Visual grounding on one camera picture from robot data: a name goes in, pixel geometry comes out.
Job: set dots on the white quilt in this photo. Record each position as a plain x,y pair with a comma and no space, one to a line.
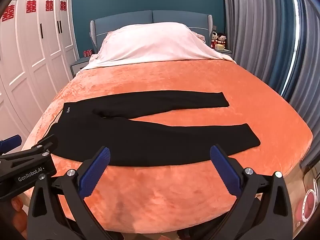
155,42

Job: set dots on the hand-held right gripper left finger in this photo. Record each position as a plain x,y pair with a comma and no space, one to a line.
96,170

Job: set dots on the blue curtain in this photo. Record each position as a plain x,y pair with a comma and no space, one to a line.
287,42

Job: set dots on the person's left hand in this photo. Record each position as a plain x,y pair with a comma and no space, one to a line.
19,212

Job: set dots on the grey curtain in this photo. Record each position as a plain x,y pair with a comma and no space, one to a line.
247,30

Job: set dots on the red paper-cut decoration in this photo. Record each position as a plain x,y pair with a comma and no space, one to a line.
8,12
30,5
49,5
63,5

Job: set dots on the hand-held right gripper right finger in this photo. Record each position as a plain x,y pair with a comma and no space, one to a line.
225,170

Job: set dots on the grey-blue nightstand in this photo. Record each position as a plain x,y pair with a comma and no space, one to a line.
226,51
78,66

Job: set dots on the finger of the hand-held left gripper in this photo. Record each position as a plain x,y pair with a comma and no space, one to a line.
10,141
32,151

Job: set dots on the orange plush blanket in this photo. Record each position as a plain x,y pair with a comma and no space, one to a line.
175,85

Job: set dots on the black pants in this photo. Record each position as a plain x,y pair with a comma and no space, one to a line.
140,140

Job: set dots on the blue padded headboard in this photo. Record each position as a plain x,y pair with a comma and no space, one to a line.
140,18

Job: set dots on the pink round object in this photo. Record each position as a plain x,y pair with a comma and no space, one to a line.
311,202

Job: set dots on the yellow box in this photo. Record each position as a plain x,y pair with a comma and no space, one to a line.
219,47

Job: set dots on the red and white doll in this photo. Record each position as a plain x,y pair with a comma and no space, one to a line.
214,40
221,38

